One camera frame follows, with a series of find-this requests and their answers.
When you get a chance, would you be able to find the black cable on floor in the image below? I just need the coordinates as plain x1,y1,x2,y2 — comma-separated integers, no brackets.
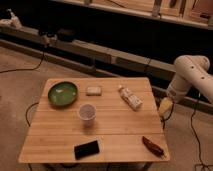
0,46,47,75

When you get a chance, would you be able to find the red chili pepper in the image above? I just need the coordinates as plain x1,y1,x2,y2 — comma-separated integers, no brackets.
142,136,164,157

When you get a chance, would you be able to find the green round plate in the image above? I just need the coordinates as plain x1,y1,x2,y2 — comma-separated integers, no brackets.
48,81,78,107

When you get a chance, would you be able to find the black round object on ledge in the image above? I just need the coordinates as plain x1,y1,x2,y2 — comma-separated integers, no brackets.
57,29,76,42

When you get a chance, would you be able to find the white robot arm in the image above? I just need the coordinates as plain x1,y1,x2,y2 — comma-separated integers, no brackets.
158,55,213,116

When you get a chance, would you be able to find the white plastic bottle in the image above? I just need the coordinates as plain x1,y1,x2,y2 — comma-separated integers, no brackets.
118,85,142,111

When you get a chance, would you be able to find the white figure on ledge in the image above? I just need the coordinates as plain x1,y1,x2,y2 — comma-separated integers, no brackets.
0,9,22,29

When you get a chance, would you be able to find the wooden table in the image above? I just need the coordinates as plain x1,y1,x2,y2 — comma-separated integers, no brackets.
19,77,170,163

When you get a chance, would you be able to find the black rectangular sponge block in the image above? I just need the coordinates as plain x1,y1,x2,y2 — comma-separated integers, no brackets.
74,140,100,160

